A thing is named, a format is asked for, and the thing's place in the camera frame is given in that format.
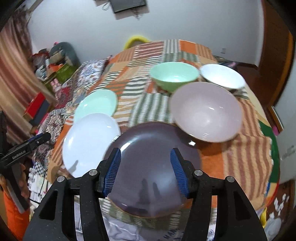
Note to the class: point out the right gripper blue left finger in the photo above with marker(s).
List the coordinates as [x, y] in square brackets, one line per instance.
[108, 170]

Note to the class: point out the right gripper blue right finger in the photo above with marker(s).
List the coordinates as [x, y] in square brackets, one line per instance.
[183, 171]

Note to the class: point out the white plate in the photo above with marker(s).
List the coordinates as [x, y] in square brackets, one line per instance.
[87, 141]

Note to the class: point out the dark purple plate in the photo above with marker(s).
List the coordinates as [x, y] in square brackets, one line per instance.
[145, 184]

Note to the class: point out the pink bowl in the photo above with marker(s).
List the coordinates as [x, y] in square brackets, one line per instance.
[206, 112]

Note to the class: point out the mint green plate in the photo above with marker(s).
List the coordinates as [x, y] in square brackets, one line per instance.
[101, 101]

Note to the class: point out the white bowl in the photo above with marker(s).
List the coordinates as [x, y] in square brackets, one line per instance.
[223, 76]

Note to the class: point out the person left hand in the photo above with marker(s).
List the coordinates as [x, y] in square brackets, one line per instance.
[22, 183]

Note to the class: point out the red box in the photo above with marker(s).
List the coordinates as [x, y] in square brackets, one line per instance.
[34, 106]

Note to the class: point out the curtain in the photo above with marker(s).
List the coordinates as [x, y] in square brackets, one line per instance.
[19, 85]

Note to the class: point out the green cardboard box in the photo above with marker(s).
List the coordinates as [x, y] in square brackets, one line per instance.
[62, 75]

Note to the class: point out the patterned quilt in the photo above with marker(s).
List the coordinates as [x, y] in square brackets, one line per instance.
[62, 97]

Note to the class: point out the grey plush pillow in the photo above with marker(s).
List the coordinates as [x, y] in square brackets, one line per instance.
[66, 50]

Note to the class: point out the yellow foam tube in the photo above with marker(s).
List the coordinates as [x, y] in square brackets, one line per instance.
[135, 40]

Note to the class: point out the wall television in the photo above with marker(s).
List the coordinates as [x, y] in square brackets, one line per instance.
[123, 5]

